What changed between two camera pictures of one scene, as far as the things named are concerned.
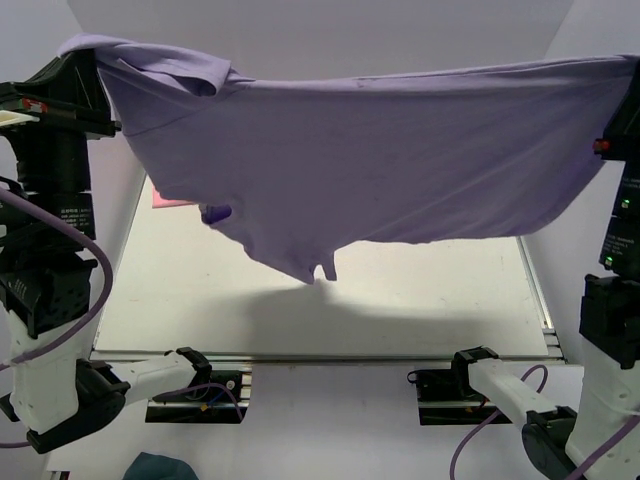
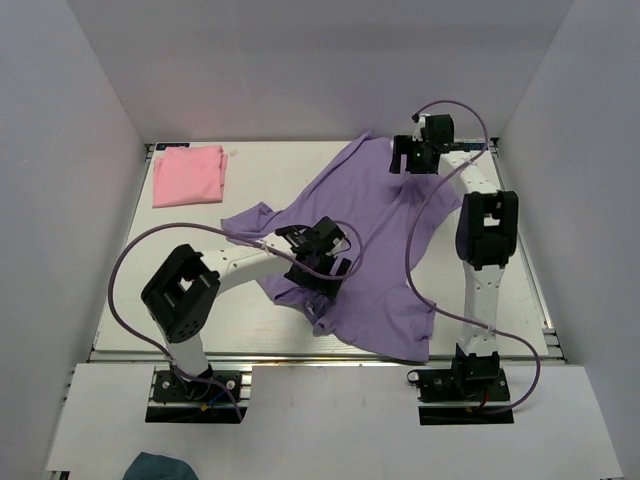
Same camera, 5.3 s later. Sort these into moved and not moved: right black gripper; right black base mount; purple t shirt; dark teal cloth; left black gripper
Moved: purple t shirt; left black gripper; right black gripper
Not moved: right black base mount; dark teal cloth
